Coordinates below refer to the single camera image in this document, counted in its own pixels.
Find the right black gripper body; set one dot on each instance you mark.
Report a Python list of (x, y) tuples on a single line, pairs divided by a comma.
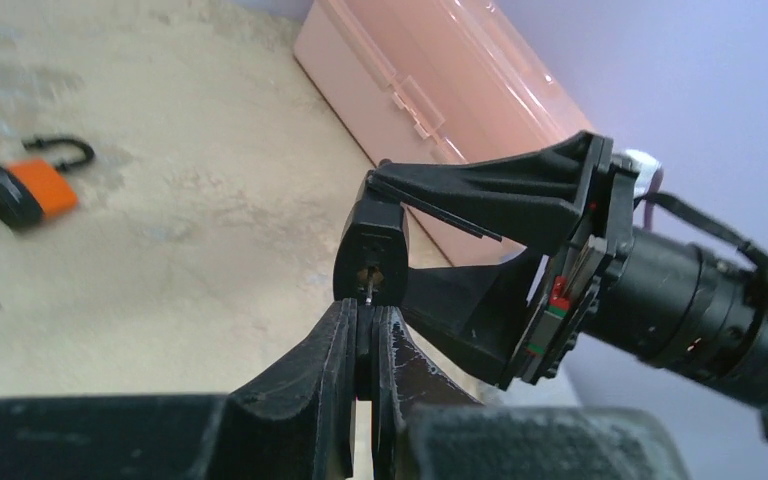
[(569, 290)]

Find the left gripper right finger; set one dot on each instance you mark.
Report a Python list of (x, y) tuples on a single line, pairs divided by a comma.
[(426, 427)]

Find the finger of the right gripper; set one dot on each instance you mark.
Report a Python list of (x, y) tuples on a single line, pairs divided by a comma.
[(535, 199), (474, 315)]

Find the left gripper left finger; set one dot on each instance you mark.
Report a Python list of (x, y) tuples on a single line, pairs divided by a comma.
[(293, 421)]

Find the orange black padlock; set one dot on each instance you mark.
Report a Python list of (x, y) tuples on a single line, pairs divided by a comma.
[(34, 190)]

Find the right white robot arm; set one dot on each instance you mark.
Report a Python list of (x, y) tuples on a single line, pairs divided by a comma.
[(647, 274)]

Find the pink plastic storage box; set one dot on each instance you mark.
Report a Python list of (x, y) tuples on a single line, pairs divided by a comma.
[(445, 82)]

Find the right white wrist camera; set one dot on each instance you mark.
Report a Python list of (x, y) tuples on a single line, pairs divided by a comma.
[(650, 171)]

